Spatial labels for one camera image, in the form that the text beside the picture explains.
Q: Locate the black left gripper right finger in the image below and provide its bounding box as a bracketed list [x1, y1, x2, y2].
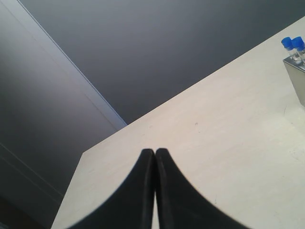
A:
[155, 148, 247, 229]

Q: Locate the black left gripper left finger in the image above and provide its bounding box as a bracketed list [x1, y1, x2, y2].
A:
[67, 148, 155, 229]

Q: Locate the blue-capped tube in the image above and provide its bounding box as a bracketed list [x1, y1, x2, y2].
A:
[281, 37, 295, 60]
[292, 36, 305, 63]

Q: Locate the steel test tube rack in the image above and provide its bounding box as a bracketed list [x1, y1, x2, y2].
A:
[283, 57, 305, 106]

